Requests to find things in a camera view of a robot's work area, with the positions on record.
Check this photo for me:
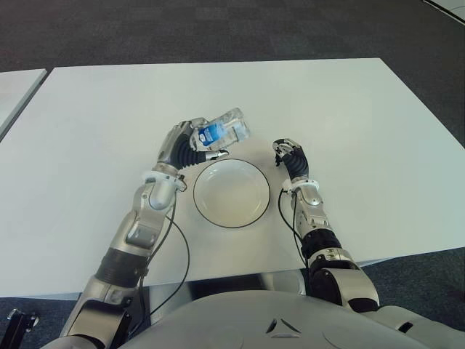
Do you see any white neighbouring table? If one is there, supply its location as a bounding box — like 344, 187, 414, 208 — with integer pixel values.
0, 68, 48, 142

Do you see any clear water bottle blue cap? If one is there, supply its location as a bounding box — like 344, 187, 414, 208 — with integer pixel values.
188, 107, 252, 152

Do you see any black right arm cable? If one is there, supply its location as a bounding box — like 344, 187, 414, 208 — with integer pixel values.
278, 187, 308, 269

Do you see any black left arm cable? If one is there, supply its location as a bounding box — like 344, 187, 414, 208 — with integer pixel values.
137, 180, 191, 329

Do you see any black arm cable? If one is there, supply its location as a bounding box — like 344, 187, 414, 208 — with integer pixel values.
278, 187, 308, 269
137, 180, 191, 329

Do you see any white plate black rim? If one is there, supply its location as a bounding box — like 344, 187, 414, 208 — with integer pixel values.
193, 159, 272, 229

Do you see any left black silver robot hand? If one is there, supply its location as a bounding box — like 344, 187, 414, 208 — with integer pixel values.
156, 116, 230, 172

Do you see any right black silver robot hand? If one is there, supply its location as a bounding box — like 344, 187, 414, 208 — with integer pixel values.
271, 137, 311, 180

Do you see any grey robot torso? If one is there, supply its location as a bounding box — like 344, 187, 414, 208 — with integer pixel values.
54, 289, 465, 349

